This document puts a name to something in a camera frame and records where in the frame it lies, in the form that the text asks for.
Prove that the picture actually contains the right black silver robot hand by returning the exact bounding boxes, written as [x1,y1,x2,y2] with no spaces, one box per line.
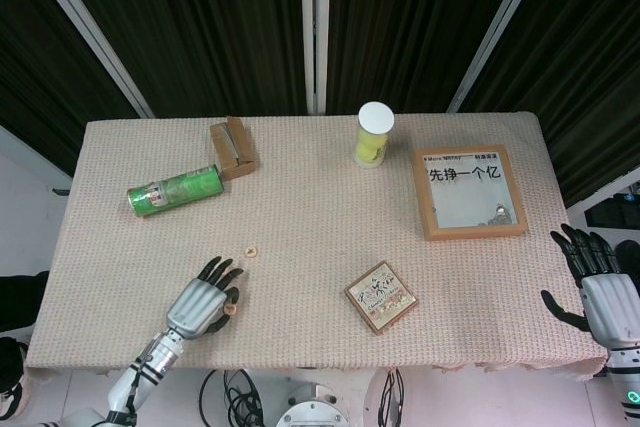
[540,224,640,348]

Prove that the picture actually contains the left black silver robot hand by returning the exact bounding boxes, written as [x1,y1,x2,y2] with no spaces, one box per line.
[166,256,247,339]

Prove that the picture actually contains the grey round robot base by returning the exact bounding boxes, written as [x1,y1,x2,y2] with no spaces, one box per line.
[276,386,351,427]

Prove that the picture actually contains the wooden block pieces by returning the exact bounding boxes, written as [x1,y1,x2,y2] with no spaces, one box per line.
[208,115,260,182]

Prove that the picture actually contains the small patterned square box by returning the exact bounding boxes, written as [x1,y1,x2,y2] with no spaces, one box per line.
[343,260,420,336]

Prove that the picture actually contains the black rounded object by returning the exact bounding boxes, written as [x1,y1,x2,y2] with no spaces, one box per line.
[614,240,640,293]

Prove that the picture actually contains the green chip can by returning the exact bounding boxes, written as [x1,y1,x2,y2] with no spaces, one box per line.
[126,163,225,218]

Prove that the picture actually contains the beige woven tablecloth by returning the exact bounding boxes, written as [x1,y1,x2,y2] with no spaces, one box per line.
[23,111,609,383]

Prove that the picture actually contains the person in black clothes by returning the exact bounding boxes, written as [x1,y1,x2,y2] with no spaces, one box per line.
[0,270,50,408]

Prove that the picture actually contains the wooden framed money box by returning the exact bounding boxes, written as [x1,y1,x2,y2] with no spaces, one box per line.
[411,144,530,242]

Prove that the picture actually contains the yellow tennis ball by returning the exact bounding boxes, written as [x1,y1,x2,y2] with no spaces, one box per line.
[355,130,389,162]

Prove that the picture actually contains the black pleated curtain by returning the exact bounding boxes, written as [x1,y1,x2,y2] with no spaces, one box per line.
[324,0,534,116]
[0,0,144,178]
[49,0,311,118]
[457,0,640,208]

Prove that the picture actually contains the clear tennis ball tube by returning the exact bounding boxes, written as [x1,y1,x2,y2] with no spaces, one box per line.
[352,101,395,168]

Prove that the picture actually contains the black cable bundle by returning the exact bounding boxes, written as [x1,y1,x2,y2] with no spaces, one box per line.
[379,368,407,421]
[199,368,269,427]

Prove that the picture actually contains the white metal post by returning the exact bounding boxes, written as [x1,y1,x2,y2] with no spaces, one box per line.
[18,0,154,119]
[298,0,332,116]
[447,0,554,113]

